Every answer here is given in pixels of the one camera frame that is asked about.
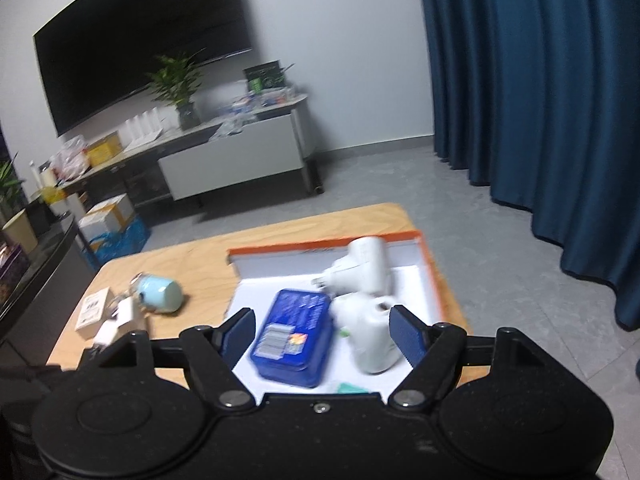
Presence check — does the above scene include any black box with green print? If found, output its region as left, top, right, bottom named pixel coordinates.
left=243, top=60, right=285, bottom=93

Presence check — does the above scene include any white taped cardboard box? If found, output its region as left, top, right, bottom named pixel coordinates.
left=77, top=193, right=136, bottom=241

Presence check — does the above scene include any white router with antennas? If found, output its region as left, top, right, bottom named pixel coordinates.
left=122, top=107, right=163, bottom=143

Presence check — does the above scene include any tall leafy houseplant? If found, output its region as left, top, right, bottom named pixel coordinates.
left=0, top=157, right=26, bottom=211

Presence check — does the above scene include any large black television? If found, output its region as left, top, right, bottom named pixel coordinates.
left=32, top=0, right=253, bottom=137

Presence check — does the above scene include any small white labelled box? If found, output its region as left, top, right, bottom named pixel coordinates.
left=75, top=287, right=113, bottom=338

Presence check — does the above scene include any pile of small clear boxes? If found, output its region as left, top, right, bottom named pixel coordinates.
left=217, top=87, right=297, bottom=121

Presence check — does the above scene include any blue plastic bag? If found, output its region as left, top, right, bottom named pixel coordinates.
left=82, top=217, right=151, bottom=266

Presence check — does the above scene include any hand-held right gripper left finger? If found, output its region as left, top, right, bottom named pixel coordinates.
left=77, top=307, right=257, bottom=408

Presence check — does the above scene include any white and grey TV cabinet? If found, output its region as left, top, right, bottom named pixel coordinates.
left=37, top=92, right=326, bottom=211

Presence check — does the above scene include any blue tin box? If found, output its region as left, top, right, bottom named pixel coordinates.
left=249, top=288, right=335, bottom=388

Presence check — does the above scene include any potted green plant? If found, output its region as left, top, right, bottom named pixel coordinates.
left=147, top=50, right=206, bottom=131

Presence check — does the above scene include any orange cardboard box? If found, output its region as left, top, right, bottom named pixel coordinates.
left=220, top=230, right=468, bottom=401

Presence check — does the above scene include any white plug charger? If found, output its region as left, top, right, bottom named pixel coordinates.
left=92, top=296, right=153, bottom=348

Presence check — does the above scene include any dark glass-top side table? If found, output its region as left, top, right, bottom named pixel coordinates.
left=0, top=215, right=96, bottom=346

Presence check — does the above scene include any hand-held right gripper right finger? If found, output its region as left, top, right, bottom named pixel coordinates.
left=389, top=305, right=556, bottom=408

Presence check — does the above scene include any light blue toothpick holder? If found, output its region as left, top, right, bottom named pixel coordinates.
left=131, top=272, right=185, bottom=315

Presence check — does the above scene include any white angled plug adapter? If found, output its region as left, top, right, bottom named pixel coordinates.
left=330, top=292, right=403, bottom=375
left=311, top=236, right=388, bottom=296

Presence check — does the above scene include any clear crumpled plastic bag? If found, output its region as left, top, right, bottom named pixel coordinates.
left=210, top=119, right=247, bottom=141

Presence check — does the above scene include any blue curtain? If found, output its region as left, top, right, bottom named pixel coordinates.
left=414, top=0, right=640, bottom=331

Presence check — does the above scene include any white plastic bag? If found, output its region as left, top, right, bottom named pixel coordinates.
left=50, top=135, right=91, bottom=178

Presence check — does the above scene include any yellow cardboard box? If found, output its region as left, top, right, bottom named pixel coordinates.
left=87, top=132, right=123, bottom=167

